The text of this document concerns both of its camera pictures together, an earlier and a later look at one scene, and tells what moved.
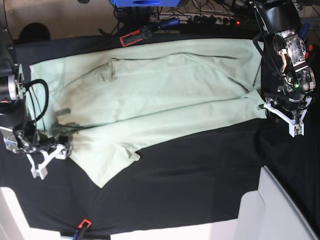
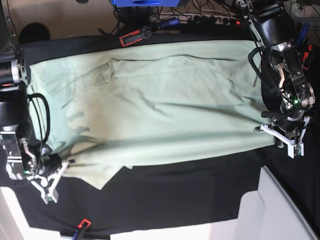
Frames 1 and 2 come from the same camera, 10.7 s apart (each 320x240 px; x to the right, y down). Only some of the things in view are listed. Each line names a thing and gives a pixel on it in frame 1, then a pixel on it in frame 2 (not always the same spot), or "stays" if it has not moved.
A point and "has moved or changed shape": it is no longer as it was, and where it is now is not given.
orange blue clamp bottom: [85, 224] stays
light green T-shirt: [107, 106] has moved or changed shape
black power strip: [197, 18] stays
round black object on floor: [34, 31] stays
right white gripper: [296, 127] → [291, 143]
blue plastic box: [145, 3] stays
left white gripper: [62, 151] → [50, 190]
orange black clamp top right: [303, 34] stays
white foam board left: [13, 225] stays
